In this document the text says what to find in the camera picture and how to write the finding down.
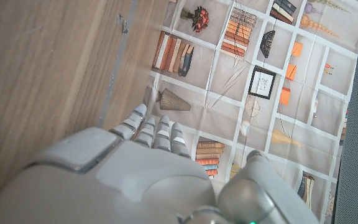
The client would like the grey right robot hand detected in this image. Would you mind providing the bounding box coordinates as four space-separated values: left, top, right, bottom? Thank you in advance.
0 103 320 224

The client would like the printed bookshelf backdrop cloth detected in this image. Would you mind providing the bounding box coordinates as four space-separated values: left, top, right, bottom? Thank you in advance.
141 0 358 224

